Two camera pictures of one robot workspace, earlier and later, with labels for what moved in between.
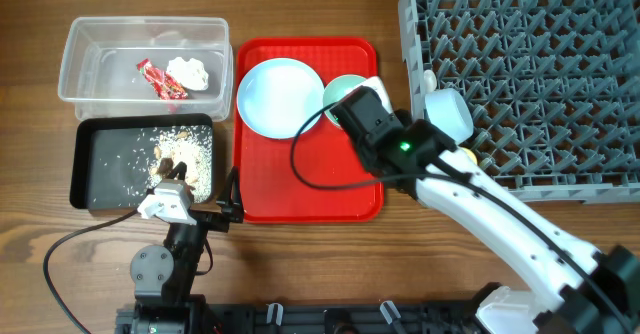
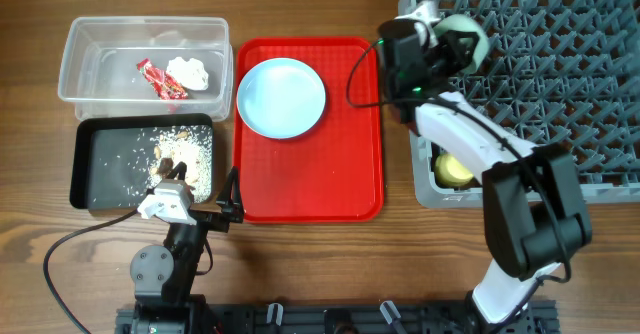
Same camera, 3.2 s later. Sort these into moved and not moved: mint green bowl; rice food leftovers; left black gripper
Moved: mint green bowl
Not moved: rice food leftovers; left black gripper
